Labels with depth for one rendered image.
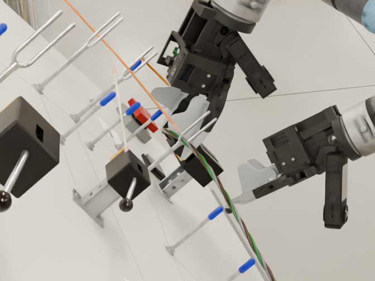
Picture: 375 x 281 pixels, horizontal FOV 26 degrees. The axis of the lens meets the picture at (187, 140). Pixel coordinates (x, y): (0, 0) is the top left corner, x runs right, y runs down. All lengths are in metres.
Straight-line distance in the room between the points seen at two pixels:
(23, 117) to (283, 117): 2.81
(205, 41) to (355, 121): 0.25
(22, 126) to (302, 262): 2.20
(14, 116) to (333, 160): 0.71
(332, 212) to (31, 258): 0.64
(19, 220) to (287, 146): 0.60
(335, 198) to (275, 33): 2.78
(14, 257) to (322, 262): 2.13
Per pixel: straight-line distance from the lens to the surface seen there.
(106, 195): 0.83
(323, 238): 2.79
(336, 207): 1.20
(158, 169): 1.24
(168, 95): 1.17
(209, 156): 1.17
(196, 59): 1.07
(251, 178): 1.23
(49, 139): 0.57
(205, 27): 1.07
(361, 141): 1.17
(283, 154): 1.20
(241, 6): 1.06
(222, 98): 1.09
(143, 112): 1.33
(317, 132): 1.20
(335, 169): 1.19
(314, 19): 4.09
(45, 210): 0.75
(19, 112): 0.56
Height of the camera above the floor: 1.87
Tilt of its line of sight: 36 degrees down
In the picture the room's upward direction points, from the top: straight up
